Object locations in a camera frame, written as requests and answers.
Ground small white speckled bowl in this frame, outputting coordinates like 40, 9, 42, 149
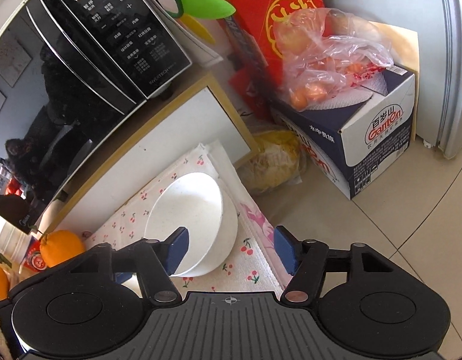
144, 172, 224, 276

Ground cream bowl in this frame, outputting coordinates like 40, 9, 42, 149
174, 189, 238, 277

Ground pink floral cloth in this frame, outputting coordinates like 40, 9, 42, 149
205, 141, 291, 289

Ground cherry print tablecloth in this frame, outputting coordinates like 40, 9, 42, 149
85, 141, 291, 296

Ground large orange near microwave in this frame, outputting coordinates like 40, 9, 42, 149
40, 230, 85, 267

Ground yellow bag on floor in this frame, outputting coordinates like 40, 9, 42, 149
237, 128, 306, 195

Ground Ganten water carton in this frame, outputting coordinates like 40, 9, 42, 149
271, 65, 416, 199

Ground red gift box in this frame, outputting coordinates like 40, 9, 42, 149
219, 0, 324, 121

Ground plastic bag of oranges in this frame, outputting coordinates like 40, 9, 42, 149
274, 8, 393, 111

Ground black microwave oven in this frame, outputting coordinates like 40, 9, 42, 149
0, 0, 192, 232

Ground green purple plush toy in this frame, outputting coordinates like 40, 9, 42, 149
157, 0, 236, 45

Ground silver refrigerator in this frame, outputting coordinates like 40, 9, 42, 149
316, 0, 462, 160

